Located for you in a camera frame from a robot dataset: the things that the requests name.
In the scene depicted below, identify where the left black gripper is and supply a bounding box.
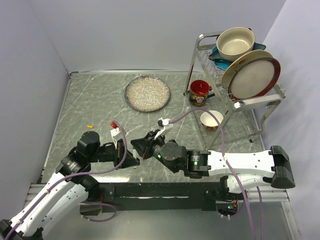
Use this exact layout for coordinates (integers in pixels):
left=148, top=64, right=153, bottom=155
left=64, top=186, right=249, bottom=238
left=88, top=136, right=140, bottom=168

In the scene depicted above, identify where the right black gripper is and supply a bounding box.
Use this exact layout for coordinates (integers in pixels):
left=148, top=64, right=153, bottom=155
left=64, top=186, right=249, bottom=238
left=130, top=132, right=164, bottom=166

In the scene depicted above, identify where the white pen green tip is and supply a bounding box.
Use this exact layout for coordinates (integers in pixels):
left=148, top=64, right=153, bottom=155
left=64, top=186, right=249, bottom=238
left=132, top=149, right=137, bottom=169

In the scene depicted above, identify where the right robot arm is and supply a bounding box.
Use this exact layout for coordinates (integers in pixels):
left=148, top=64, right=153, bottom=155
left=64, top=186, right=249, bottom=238
left=130, top=131, right=296, bottom=199

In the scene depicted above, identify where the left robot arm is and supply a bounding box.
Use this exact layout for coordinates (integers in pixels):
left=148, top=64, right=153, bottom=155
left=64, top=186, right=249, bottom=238
left=0, top=131, right=140, bottom=240

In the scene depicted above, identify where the black base beam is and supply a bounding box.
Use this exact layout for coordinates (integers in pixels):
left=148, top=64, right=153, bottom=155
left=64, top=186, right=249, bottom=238
left=86, top=180, right=244, bottom=211

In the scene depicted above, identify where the speckled round plate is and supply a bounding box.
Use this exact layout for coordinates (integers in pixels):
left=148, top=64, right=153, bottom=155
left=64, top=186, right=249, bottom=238
left=124, top=75, right=171, bottom=113

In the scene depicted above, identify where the small white cup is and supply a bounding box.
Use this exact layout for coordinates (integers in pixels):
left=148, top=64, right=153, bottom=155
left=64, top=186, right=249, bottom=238
left=200, top=110, right=224, bottom=131

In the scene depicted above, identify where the red skull mug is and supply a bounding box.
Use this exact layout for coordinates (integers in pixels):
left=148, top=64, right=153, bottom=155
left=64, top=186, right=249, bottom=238
left=189, top=79, right=215, bottom=107

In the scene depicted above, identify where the metal dish rack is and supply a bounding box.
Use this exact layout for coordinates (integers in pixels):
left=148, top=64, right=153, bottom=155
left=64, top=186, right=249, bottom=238
left=183, top=31, right=286, bottom=148

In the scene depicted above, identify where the blue dish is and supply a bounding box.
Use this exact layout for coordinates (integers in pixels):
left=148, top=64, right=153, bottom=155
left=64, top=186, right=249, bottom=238
left=208, top=43, right=266, bottom=71

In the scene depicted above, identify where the red rimmed plate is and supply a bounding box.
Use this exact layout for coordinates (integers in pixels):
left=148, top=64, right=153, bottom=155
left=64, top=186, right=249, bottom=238
left=228, top=57, right=281, bottom=101

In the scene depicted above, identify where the large beige bowl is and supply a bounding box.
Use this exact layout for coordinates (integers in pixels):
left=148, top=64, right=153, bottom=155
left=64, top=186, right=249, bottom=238
left=216, top=27, right=255, bottom=62

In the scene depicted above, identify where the beige dinner plate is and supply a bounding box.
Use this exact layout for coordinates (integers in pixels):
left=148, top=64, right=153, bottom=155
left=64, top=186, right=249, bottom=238
left=221, top=49, right=273, bottom=89

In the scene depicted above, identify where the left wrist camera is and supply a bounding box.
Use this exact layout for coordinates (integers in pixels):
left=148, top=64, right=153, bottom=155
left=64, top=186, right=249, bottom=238
left=110, top=122, right=123, bottom=147

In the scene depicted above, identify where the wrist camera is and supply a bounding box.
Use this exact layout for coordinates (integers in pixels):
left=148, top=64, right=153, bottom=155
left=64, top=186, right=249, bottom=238
left=110, top=122, right=123, bottom=147
left=154, top=117, right=174, bottom=140

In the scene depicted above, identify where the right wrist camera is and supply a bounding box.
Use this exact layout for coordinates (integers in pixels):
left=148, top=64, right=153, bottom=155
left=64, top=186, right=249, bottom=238
left=154, top=117, right=174, bottom=140

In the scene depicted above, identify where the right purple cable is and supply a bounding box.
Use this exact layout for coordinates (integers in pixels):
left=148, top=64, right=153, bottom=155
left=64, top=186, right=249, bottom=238
left=168, top=108, right=265, bottom=240

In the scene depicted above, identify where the purple cable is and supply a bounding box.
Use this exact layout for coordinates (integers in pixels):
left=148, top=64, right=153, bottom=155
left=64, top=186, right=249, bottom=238
left=168, top=108, right=265, bottom=240
left=3, top=122, right=130, bottom=240

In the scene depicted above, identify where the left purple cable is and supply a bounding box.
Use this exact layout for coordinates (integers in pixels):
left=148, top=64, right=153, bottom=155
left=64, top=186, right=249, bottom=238
left=3, top=122, right=130, bottom=240

